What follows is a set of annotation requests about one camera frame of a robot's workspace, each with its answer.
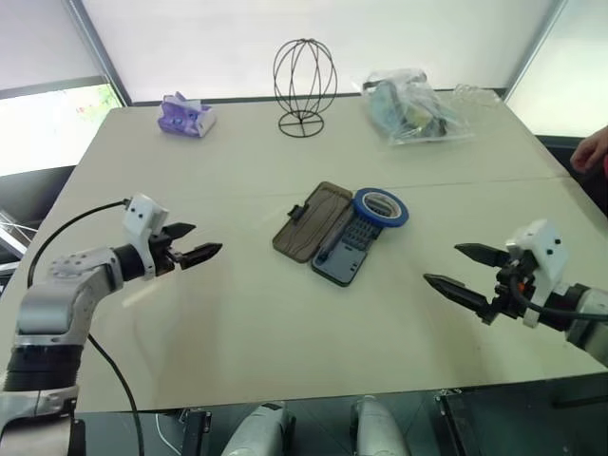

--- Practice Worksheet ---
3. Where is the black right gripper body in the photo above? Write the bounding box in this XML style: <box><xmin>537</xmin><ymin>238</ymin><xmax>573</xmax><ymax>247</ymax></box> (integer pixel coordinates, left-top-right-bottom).
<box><xmin>481</xmin><ymin>254</ymin><xmax>541</xmax><ymax>327</ymax></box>

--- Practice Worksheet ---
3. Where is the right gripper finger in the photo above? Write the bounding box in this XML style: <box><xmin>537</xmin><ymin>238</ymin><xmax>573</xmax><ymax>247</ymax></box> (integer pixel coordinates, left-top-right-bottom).
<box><xmin>422</xmin><ymin>273</ymin><xmax>490</xmax><ymax>317</ymax></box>
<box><xmin>453</xmin><ymin>242</ymin><xmax>510</xmax><ymax>269</ymax></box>

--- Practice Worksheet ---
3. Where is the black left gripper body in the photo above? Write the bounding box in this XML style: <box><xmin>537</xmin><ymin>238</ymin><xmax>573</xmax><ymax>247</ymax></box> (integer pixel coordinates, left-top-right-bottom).
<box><xmin>150</xmin><ymin>225</ymin><xmax>185</xmax><ymax>277</ymax></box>

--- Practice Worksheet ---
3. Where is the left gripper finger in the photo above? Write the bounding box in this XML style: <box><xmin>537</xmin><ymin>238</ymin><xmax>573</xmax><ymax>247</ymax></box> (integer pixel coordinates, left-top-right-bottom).
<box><xmin>163</xmin><ymin>221</ymin><xmax>198</xmax><ymax>241</ymax></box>
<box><xmin>179</xmin><ymin>242</ymin><xmax>224</xmax><ymax>273</ymax></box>

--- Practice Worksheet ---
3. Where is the screwdriver bit case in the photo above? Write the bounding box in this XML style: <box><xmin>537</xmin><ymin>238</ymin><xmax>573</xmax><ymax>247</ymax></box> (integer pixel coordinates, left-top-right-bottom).
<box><xmin>272</xmin><ymin>180</ymin><xmax>381</xmax><ymax>289</ymax></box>

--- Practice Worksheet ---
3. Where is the bystander bare hand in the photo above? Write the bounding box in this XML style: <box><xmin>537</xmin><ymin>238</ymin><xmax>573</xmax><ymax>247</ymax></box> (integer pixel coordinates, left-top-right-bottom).
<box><xmin>570</xmin><ymin>123</ymin><xmax>608</xmax><ymax>172</ymax></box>

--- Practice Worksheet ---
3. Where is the purple tissue pack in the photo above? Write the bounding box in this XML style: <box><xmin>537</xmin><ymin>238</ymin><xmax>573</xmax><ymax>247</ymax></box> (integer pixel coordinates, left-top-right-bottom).
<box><xmin>156</xmin><ymin>90</ymin><xmax>219</xmax><ymax>140</ymax></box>

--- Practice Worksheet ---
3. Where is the blue tape roll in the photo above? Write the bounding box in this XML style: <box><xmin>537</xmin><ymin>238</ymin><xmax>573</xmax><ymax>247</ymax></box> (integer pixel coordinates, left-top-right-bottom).
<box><xmin>351</xmin><ymin>186</ymin><xmax>410</xmax><ymax>230</ymax></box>

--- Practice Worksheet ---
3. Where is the grey screwdriver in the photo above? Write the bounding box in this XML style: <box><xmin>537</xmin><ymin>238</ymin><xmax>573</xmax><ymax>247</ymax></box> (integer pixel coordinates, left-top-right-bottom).
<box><xmin>314</xmin><ymin>227</ymin><xmax>351</xmax><ymax>268</ymax></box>

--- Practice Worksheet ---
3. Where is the clear plastic bag with items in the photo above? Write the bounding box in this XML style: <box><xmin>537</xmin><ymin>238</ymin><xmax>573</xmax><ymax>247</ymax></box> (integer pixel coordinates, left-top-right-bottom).
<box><xmin>361</xmin><ymin>67</ymin><xmax>477</xmax><ymax>147</ymax></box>

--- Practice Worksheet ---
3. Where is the silver rounded shell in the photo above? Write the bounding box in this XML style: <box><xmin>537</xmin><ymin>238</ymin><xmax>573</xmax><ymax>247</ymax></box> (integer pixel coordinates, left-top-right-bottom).
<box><xmin>350</xmin><ymin>396</ymin><xmax>410</xmax><ymax>456</ymax></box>
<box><xmin>219</xmin><ymin>401</ymin><xmax>298</xmax><ymax>456</ymax></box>

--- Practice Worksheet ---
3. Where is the clear plastic packaging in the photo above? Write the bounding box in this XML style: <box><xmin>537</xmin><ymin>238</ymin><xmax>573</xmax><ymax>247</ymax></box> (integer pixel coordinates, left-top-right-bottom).
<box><xmin>450</xmin><ymin>83</ymin><xmax>503</xmax><ymax>108</ymax></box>

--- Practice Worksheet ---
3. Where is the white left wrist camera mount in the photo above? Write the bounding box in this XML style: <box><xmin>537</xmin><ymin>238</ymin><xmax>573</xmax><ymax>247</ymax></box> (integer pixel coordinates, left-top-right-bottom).
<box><xmin>122</xmin><ymin>192</ymin><xmax>170</xmax><ymax>281</ymax></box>

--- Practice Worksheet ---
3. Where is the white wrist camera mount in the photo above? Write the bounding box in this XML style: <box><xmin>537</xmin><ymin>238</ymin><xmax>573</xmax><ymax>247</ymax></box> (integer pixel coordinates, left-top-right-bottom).
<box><xmin>122</xmin><ymin>192</ymin><xmax>170</xmax><ymax>281</ymax></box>
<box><xmin>503</xmin><ymin>218</ymin><xmax>570</xmax><ymax>329</ymax></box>

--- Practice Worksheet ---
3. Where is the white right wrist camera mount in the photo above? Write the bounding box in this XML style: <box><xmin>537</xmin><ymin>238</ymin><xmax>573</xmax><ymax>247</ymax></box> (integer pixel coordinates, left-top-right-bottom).
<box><xmin>503</xmin><ymin>218</ymin><xmax>570</xmax><ymax>329</ymax></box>

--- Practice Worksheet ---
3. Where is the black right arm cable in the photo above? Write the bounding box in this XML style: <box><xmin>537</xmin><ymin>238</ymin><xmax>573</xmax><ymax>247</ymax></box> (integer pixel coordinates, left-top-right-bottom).
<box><xmin>508</xmin><ymin>275</ymin><xmax>608</xmax><ymax>320</ymax></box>

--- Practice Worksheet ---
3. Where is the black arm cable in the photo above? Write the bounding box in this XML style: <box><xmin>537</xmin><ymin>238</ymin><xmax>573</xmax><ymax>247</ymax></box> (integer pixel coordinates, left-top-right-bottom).
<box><xmin>508</xmin><ymin>275</ymin><xmax>608</xmax><ymax>320</ymax></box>
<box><xmin>27</xmin><ymin>199</ymin><xmax>145</xmax><ymax>456</ymax></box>

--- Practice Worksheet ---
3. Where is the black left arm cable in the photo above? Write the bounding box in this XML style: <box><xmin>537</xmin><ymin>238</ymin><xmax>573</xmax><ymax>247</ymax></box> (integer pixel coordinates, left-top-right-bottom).
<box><xmin>27</xmin><ymin>199</ymin><xmax>145</xmax><ymax>456</ymax></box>

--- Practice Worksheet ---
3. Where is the black wire head stand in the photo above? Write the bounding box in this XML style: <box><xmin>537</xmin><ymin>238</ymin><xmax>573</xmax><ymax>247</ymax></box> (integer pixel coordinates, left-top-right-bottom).
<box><xmin>272</xmin><ymin>37</ymin><xmax>339</xmax><ymax>140</ymax></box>

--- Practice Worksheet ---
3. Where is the black bracket under table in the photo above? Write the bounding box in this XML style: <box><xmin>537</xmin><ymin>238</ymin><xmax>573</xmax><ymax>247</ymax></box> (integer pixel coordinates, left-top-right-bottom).
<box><xmin>181</xmin><ymin>408</ymin><xmax>213</xmax><ymax>456</ymax></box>

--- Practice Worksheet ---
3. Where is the dark window frame post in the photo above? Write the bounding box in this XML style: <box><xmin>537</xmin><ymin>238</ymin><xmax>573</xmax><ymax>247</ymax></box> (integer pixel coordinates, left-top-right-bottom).
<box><xmin>63</xmin><ymin>0</ymin><xmax>134</xmax><ymax>107</ymax></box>
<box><xmin>502</xmin><ymin>0</ymin><xmax>572</xmax><ymax>100</ymax></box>

